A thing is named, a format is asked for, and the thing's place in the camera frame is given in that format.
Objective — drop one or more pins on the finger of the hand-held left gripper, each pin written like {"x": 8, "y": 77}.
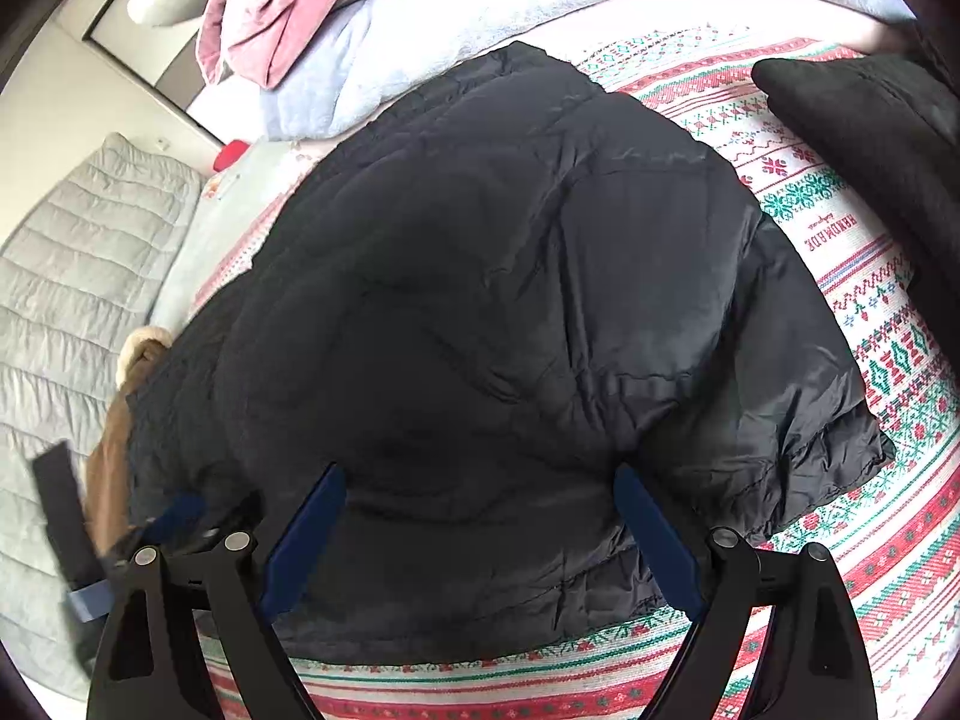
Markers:
{"x": 178, "y": 514}
{"x": 64, "y": 510}

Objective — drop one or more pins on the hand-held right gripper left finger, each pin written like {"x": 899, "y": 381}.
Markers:
{"x": 300, "y": 540}

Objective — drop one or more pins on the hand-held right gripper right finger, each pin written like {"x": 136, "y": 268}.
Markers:
{"x": 660, "y": 540}

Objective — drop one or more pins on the black quilted jacket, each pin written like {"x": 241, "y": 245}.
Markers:
{"x": 487, "y": 315}

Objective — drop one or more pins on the brown folded garment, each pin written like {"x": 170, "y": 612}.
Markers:
{"x": 105, "y": 457}

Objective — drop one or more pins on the patterned printed blanket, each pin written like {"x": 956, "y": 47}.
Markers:
{"x": 862, "y": 540}

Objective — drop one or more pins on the grey quilted headboard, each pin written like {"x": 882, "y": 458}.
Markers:
{"x": 67, "y": 300}

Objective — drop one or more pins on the white bed sheet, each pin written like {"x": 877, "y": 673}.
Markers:
{"x": 217, "y": 240}

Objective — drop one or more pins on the small red object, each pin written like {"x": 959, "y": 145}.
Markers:
{"x": 231, "y": 156}

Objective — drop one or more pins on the black fleece garment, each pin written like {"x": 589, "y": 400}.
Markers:
{"x": 885, "y": 135}

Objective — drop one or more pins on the pink crumpled cloth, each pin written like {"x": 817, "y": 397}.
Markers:
{"x": 262, "y": 7}

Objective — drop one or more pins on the light blue fleece blanket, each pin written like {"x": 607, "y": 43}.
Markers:
{"x": 465, "y": 15}

